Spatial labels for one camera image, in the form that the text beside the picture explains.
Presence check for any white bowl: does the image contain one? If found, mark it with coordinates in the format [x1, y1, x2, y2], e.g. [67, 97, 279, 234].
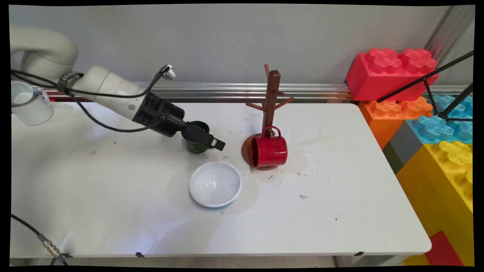
[189, 161, 242, 209]

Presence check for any yellow giant toy brick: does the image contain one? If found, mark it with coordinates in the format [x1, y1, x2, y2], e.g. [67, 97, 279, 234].
[395, 141, 474, 266]

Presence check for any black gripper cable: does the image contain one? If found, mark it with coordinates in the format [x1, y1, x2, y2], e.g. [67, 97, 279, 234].
[66, 89, 165, 133]

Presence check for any brown wooden mug tree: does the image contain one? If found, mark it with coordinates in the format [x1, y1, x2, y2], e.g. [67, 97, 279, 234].
[241, 63, 295, 170]

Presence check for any black camera cable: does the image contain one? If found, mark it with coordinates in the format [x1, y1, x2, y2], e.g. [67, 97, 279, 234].
[11, 67, 167, 99]

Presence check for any aluminium rail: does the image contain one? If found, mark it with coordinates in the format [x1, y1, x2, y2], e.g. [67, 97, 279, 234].
[38, 82, 473, 103]

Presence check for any translucent white cup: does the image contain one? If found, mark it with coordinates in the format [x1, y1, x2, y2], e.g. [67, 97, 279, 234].
[11, 81, 54, 126]

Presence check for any red giant toy brick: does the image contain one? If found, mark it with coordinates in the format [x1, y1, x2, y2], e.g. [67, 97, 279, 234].
[346, 48, 439, 102]

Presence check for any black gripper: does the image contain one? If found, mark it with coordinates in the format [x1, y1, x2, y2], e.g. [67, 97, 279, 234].
[132, 93, 226, 151]

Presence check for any black cable strap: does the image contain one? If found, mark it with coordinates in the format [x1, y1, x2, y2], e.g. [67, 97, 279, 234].
[57, 72, 83, 95]

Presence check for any orange giant toy brick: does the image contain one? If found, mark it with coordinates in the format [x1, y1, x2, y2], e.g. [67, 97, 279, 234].
[358, 96, 434, 150]

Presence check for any blue giant toy brick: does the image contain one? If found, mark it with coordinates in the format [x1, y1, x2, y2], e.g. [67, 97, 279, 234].
[406, 94, 474, 144]

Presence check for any red enamel mug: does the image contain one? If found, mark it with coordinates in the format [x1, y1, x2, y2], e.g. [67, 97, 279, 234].
[251, 125, 288, 168]

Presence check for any black cable with metal connector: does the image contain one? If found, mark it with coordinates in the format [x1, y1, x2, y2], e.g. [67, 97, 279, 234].
[11, 213, 69, 266]

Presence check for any aluminium post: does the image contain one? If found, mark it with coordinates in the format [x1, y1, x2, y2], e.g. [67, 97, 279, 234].
[423, 6, 474, 55]

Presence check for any dark green mug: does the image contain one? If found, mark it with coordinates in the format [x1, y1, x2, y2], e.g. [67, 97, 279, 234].
[181, 121, 211, 154]

